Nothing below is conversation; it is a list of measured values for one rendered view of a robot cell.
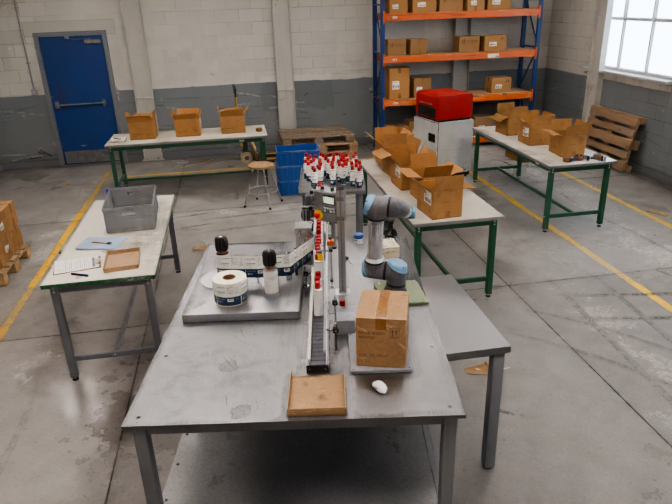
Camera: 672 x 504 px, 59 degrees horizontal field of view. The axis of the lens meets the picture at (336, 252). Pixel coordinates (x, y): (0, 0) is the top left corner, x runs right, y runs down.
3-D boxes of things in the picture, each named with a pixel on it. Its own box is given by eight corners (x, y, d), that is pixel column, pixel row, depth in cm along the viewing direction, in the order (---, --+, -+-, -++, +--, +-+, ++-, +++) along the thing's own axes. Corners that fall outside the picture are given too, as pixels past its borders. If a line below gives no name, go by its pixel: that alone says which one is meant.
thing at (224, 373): (208, 246, 453) (208, 244, 453) (406, 239, 454) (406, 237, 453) (121, 430, 260) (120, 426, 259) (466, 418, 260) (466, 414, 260)
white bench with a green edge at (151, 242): (109, 276, 604) (94, 200, 573) (185, 268, 615) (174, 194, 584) (64, 385, 432) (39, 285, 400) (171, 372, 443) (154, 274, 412)
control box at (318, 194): (323, 215, 368) (322, 185, 361) (346, 219, 359) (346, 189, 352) (314, 220, 361) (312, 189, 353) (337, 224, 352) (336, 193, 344)
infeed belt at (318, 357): (314, 244, 443) (314, 239, 442) (326, 243, 443) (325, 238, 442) (309, 371, 291) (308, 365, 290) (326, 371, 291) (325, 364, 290)
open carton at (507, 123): (486, 131, 815) (488, 103, 801) (520, 128, 825) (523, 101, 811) (499, 136, 783) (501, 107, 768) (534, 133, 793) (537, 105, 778)
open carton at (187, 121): (171, 138, 836) (168, 111, 821) (175, 132, 875) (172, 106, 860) (203, 136, 840) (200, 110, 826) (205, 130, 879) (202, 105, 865)
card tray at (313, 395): (290, 376, 290) (290, 369, 288) (344, 374, 290) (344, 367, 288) (287, 416, 262) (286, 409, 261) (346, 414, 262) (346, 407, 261)
